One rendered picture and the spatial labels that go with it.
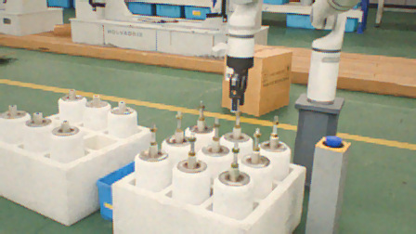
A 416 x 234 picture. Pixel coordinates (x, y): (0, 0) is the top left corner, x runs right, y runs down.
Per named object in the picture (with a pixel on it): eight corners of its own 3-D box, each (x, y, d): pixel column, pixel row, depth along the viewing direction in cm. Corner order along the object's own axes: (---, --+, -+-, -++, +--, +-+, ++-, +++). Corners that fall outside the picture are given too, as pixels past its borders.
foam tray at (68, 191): (78, 150, 181) (75, 108, 175) (155, 176, 162) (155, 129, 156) (-15, 188, 150) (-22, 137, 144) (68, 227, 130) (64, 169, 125)
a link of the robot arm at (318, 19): (328, -27, 123) (363, -26, 123) (308, 4, 150) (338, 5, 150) (327, 6, 123) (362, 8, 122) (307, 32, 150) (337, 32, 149)
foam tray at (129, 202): (191, 187, 156) (192, 137, 150) (300, 221, 138) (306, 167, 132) (113, 243, 124) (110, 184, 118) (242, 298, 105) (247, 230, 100)
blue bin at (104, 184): (158, 179, 160) (158, 148, 156) (184, 188, 155) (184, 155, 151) (95, 217, 136) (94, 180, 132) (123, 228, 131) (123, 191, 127)
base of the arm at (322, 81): (308, 95, 160) (314, 46, 154) (335, 98, 157) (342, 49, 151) (304, 102, 152) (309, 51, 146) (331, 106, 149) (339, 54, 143)
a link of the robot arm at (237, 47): (218, 49, 131) (219, 28, 129) (256, 53, 128) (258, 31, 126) (209, 55, 122) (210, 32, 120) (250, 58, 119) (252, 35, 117)
